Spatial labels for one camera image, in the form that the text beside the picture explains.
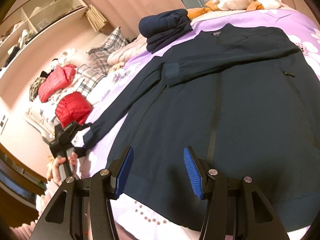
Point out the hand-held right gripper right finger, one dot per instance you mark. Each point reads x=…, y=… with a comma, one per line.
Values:
x=192, y=172

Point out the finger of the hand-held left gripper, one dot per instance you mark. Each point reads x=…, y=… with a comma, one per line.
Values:
x=85, y=126
x=80, y=152

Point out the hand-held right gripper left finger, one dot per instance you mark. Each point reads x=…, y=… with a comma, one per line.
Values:
x=123, y=170

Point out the dark navy jacket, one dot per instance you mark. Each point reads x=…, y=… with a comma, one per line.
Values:
x=200, y=105

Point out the person's left forearm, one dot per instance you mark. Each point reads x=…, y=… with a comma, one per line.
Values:
x=47, y=192

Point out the folded mixed clothes pile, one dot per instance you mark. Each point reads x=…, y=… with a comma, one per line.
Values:
x=27, y=37

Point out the person's left hand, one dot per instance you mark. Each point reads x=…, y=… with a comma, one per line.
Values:
x=56, y=172

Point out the red down jacket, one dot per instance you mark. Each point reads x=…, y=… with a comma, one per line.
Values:
x=72, y=107
x=55, y=82

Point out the plaid blanket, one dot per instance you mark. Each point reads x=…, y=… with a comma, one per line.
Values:
x=88, y=80

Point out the patterned brown cloth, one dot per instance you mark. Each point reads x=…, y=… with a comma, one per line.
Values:
x=36, y=87

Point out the dark wooden furniture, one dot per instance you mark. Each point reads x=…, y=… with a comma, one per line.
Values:
x=17, y=175

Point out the white stuffed toy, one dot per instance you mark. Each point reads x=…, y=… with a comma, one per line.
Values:
x=63, y=57

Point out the pink quilt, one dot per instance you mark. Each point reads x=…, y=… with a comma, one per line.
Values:
x=127, y=52

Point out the plaid pillow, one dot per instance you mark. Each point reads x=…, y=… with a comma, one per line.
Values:
x=112, y=40

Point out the tan fringed hanging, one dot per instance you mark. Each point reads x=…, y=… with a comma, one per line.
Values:
x=96, y=17

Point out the open wooden wardrobe shelf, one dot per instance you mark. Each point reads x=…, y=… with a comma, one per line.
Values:
x=50, y=5

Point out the bulky folded navy garment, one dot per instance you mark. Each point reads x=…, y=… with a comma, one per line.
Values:
x=160, y=21

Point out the purple floral bedsheet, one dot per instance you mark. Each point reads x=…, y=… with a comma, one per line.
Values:
x=212, y=21

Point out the wall switch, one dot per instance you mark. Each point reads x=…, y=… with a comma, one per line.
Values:
x=3, y=125

